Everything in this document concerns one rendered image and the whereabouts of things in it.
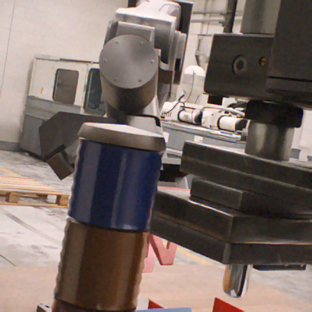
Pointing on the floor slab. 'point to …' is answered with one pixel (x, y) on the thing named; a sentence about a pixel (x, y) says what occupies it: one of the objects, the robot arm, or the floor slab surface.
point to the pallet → (28, 186)
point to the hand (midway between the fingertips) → (155, 260)
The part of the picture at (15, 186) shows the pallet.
